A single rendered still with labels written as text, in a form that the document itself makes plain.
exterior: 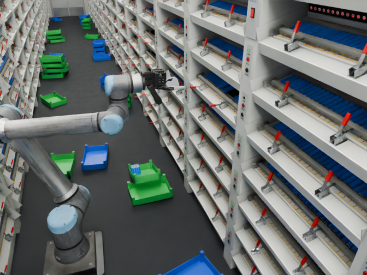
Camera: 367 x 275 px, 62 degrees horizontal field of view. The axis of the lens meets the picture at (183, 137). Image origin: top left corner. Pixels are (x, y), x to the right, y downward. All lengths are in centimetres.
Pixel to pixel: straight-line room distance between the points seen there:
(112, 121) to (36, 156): 55
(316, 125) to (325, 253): 42
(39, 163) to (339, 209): 139
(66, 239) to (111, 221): 51
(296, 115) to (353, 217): 35
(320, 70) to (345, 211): 42
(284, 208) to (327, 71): 58
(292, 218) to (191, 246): 91
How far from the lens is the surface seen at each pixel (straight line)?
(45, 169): 177
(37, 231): 230
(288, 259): 137
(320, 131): 100
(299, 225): 122
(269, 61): 125
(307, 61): 98
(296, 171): 114
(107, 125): 135
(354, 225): 100
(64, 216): 174
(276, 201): 130
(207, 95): 169
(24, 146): 172
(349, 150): 94
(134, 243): 205
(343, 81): 89
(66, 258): 186
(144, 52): 325
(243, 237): 167
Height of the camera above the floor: 153
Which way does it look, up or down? 30 degrees down
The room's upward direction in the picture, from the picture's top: straight up
